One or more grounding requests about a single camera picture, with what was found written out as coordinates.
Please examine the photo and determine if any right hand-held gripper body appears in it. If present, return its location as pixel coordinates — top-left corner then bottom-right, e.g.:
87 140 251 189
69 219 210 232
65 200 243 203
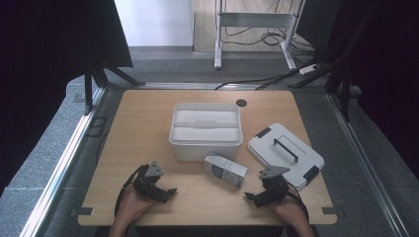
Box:
258 165 292 205

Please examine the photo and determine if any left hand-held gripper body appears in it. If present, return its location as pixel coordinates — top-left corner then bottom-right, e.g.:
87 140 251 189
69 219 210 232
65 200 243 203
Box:
132 160 167 202

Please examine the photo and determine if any grey and white carton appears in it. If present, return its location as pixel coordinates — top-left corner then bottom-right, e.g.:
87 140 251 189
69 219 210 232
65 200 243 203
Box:
204 152 249 190

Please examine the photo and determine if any white plastic storage box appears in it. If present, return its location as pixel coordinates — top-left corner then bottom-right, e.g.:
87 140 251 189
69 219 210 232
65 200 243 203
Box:
168 102 244 163

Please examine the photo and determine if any person's left hand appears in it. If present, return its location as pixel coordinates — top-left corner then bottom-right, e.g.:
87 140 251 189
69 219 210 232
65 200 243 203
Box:
120 184 156 221

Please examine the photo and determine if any person's right hand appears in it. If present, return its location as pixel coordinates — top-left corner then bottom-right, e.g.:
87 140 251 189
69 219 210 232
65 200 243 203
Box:
269 188 309 224

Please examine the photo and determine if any black tripod stand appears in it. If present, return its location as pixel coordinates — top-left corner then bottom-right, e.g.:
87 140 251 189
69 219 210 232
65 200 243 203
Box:
83 62 146 117
288 0 377 123

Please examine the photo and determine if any white power strip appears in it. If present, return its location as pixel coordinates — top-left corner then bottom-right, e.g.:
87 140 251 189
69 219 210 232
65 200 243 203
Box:
297 63 320 76

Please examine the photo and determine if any black curtain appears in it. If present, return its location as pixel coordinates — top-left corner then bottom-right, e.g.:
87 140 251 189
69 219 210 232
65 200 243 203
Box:
327 0 419 181
0 0 134 197

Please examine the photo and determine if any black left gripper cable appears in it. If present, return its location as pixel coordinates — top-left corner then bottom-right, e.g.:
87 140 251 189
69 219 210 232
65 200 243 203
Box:
114 163 150 218

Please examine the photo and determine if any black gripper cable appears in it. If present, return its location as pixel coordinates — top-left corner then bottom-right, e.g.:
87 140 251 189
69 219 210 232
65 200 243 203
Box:
285 186 310 222
114 163 150 218

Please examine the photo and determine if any white lid with black handle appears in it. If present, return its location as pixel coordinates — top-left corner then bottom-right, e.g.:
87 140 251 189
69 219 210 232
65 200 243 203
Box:
246 122 326 192

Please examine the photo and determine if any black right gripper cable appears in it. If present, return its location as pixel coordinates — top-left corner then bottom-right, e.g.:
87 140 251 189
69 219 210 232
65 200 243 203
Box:
285 186 310 222

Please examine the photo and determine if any metal floor rail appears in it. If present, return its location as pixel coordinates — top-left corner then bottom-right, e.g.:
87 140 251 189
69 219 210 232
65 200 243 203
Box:
325 92 411 237
19 86 107 237

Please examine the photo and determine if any bundle of black floor cables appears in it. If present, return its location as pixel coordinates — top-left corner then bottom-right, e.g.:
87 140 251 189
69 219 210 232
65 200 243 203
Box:
213 0 330 92

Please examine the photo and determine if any white metal desk frame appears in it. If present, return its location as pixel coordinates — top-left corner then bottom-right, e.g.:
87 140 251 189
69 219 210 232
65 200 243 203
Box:
212 0 306 71

